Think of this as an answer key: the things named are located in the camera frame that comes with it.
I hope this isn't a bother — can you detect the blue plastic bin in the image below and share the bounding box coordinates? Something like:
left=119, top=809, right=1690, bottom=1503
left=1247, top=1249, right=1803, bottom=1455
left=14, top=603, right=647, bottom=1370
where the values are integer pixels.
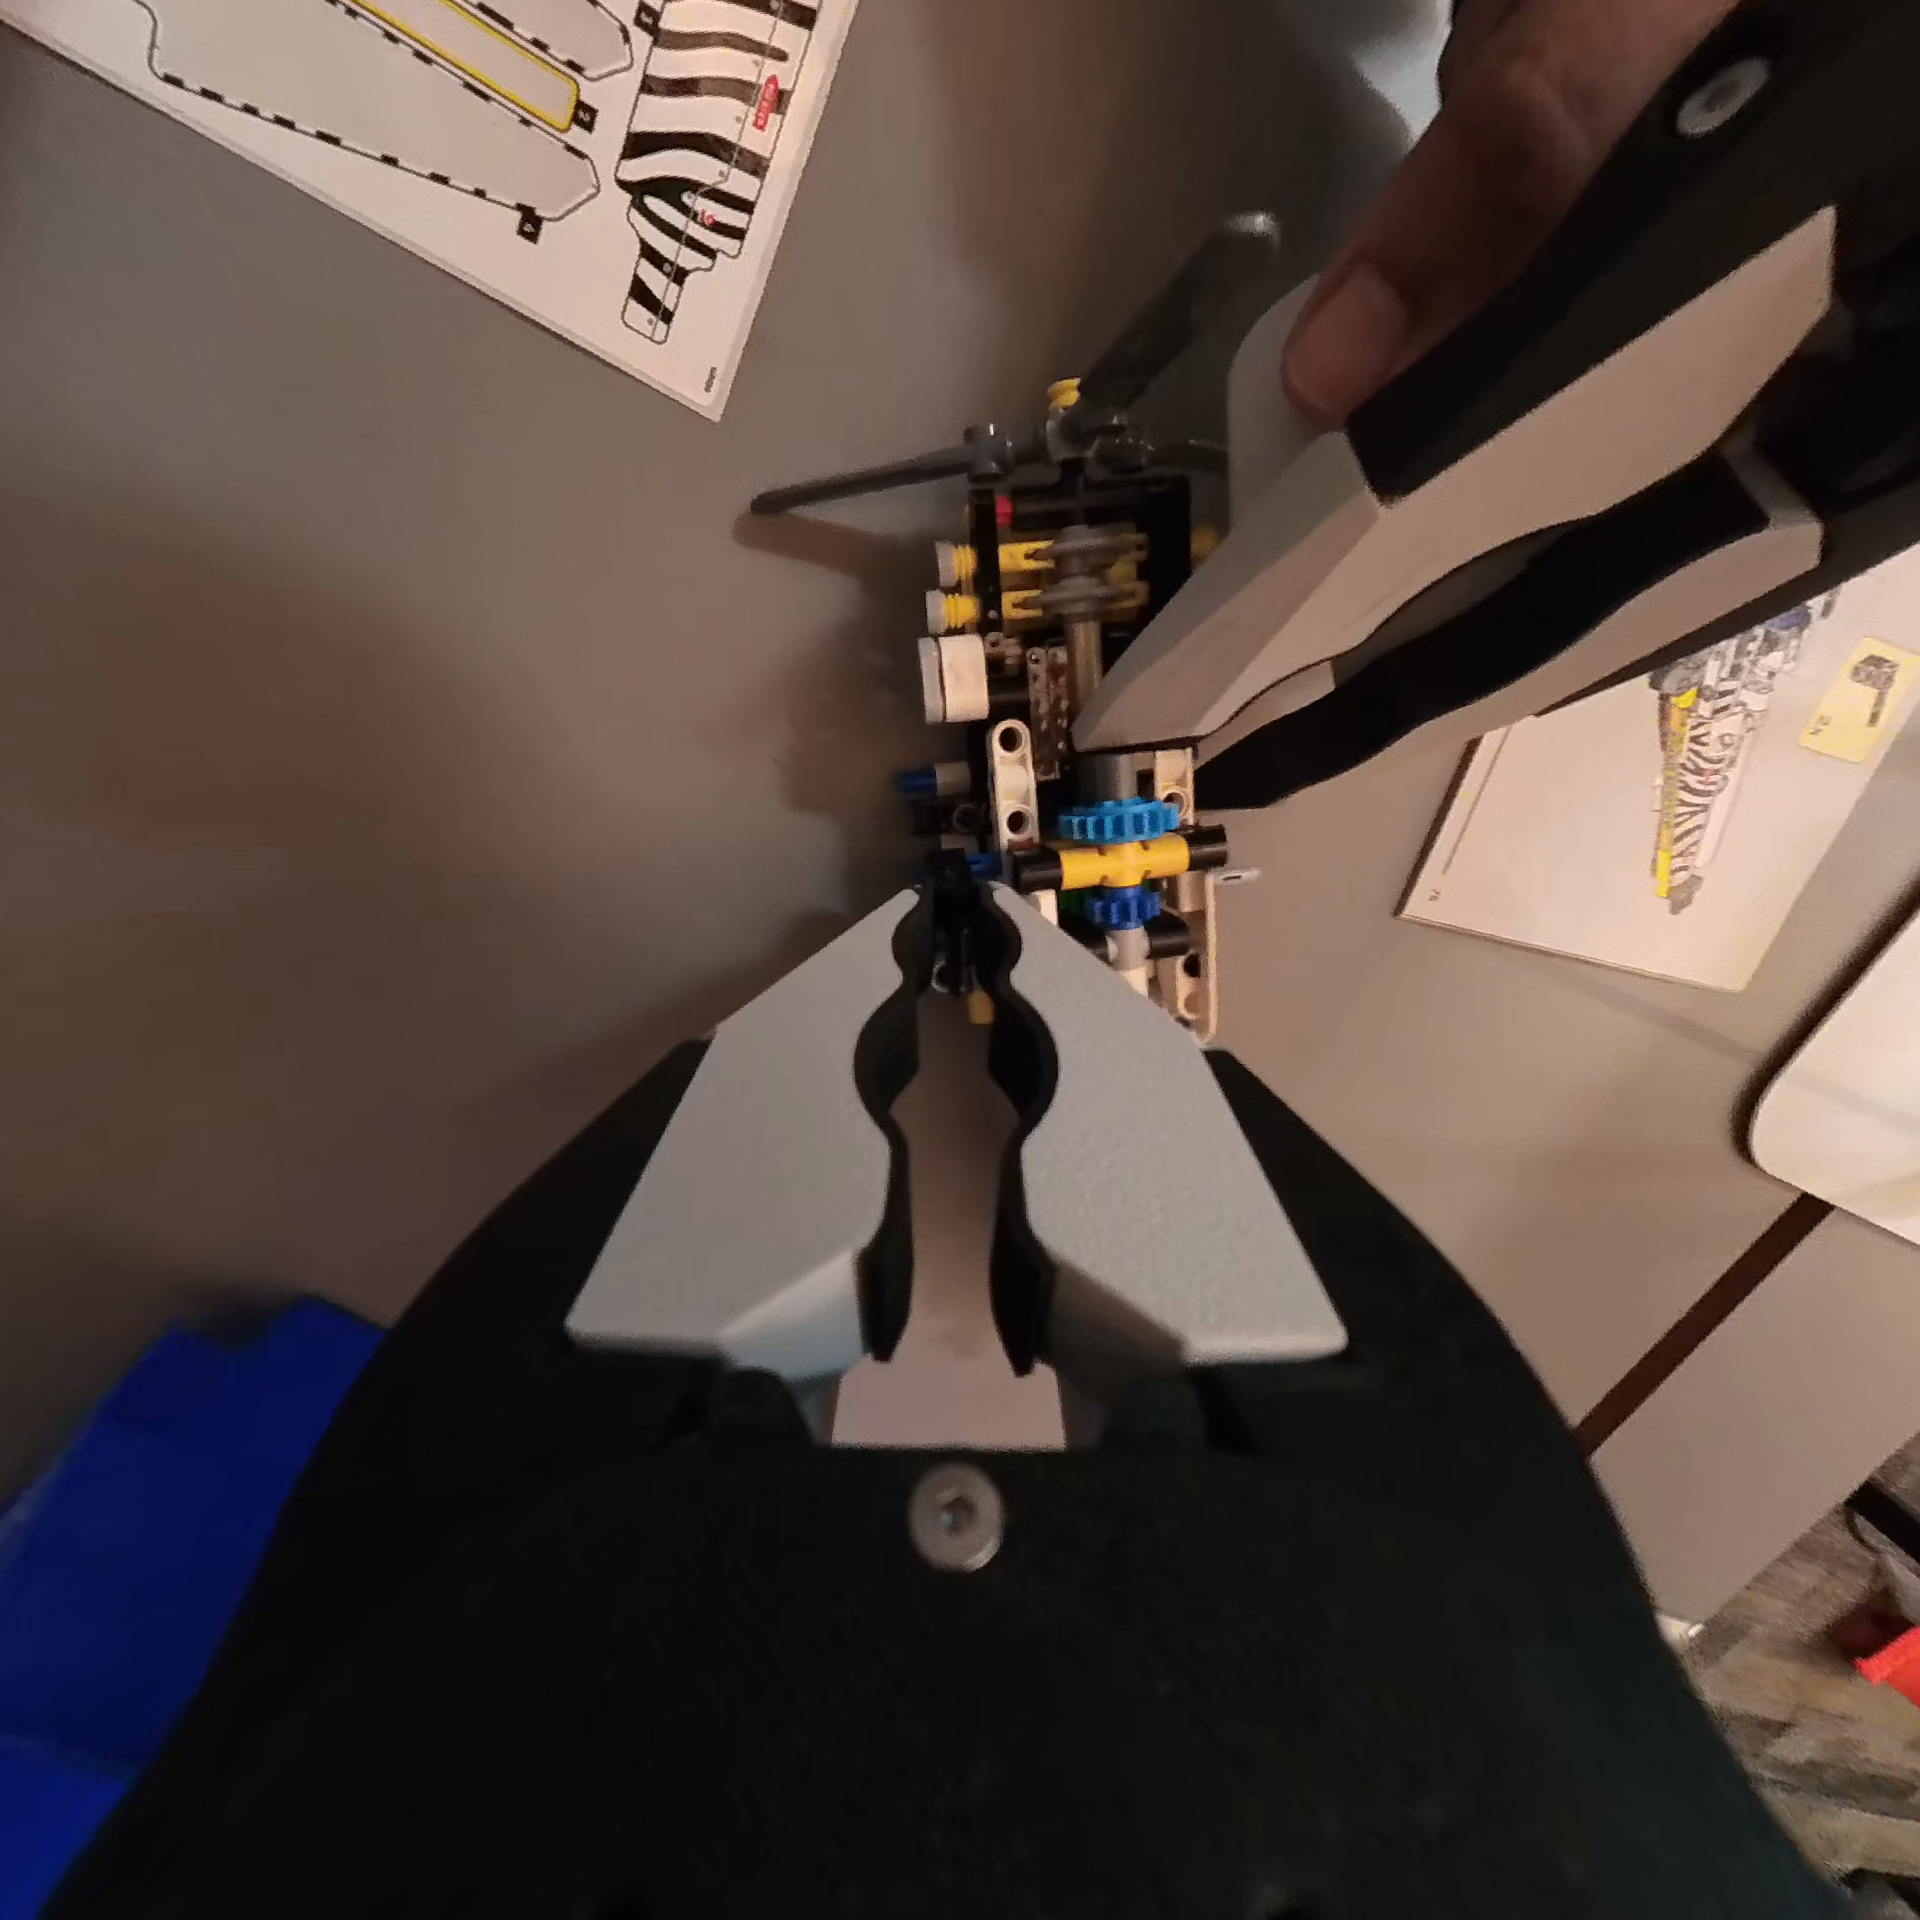
left=0, top=1294, right=386, bottom=1920

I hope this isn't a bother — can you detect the instruction booklet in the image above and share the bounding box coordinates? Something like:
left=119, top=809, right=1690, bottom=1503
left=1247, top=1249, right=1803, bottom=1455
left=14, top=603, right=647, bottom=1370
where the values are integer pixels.
left=1395, top=589, right=1920, bottom=995

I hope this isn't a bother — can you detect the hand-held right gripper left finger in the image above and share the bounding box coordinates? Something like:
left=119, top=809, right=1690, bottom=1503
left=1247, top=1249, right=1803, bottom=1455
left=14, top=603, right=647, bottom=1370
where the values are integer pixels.
left=565, top=885, right=935, bottom=1444

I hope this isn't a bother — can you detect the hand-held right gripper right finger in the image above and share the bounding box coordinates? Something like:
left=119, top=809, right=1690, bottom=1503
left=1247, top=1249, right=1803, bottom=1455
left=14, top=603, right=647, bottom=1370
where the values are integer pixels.
left=978, top=885, right=1351, bottom=1444

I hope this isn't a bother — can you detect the grey lego rotor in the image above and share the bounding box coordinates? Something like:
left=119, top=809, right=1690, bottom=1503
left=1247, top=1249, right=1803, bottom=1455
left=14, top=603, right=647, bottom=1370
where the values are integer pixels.
left=744, top=211, right=1286, bottom=519

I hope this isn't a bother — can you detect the white laptop stand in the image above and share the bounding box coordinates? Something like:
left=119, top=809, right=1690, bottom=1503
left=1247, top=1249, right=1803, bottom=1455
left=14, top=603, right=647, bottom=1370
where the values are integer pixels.
left=1743, top=908, right=1920, bottom=1251

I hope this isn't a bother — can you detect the black lego connector piece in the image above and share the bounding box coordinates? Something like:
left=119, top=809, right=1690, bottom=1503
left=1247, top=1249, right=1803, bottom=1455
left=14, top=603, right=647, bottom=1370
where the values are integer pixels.
left=915, top=849, right=1002, bottom=1004

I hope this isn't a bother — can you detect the person's left hand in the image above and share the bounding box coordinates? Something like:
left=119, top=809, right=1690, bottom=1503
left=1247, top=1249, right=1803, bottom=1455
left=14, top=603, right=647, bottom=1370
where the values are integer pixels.
left=1282, top=0, right=1741, bottom=431

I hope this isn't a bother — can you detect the lego helicopter model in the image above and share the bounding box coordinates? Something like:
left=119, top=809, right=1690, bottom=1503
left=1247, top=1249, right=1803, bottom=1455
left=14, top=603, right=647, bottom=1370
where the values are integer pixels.
left=896, top=471, right=1264, bottom=1049

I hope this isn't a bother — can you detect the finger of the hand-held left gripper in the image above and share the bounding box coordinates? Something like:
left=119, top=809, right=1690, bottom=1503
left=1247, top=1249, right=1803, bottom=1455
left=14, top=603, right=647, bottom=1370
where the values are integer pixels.
left=1195, top=449, right=1832, bottom=817
left=1069, top=207, right=1845, bottom=753

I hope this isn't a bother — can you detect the zebra sticker sheet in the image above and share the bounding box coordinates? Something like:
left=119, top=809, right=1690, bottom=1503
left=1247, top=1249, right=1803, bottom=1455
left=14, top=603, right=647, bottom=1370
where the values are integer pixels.
left=0, top=0, right=862, bottom=422

